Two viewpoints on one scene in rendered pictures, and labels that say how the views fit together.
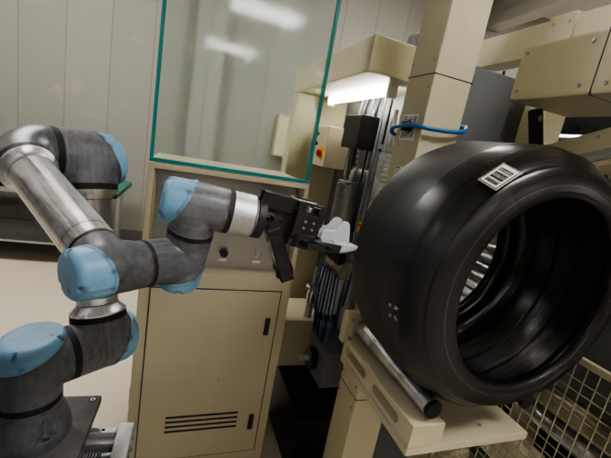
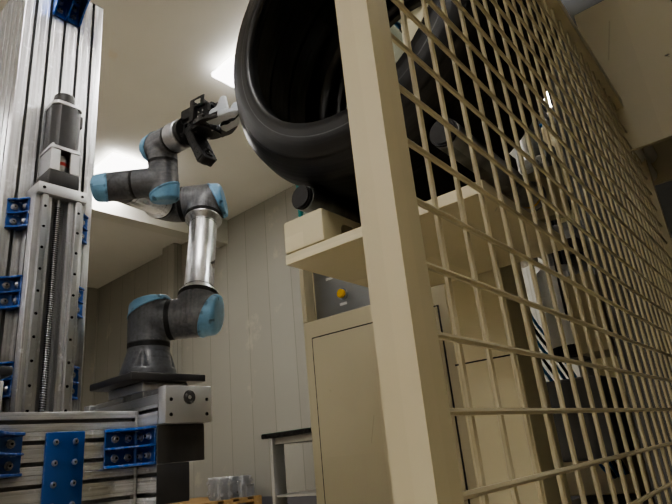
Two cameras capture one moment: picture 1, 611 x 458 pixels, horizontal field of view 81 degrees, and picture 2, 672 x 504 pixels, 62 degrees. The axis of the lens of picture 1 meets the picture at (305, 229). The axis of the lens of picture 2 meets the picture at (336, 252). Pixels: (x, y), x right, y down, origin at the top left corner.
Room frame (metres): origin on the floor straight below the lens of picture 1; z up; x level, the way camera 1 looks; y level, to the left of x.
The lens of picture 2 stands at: (0.26, -1.13, 0.47)
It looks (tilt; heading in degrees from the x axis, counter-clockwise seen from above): 20 degrees up; 58
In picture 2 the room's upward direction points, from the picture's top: 6 degrees counter-clockwise
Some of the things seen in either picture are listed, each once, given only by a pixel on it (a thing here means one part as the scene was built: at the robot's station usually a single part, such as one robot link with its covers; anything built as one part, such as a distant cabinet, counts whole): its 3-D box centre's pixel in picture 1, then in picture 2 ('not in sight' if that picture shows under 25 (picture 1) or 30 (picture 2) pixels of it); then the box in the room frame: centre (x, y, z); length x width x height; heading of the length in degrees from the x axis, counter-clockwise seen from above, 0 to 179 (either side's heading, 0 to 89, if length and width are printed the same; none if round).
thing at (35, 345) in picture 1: (34, 362); (151, 320); (0.63, 0.49, 0.88); 0.13 x 0.12 x 0.14; 147
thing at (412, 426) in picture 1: (385, 383); (365, 252); (0.86, -0.28, 0.84); 0.36 x 0.09 x 0.06; 21
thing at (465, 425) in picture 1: (425, 392); (430, 250); (0.90, -0.41, 0.80); 0.37 x 0.36 x 0.02; 111
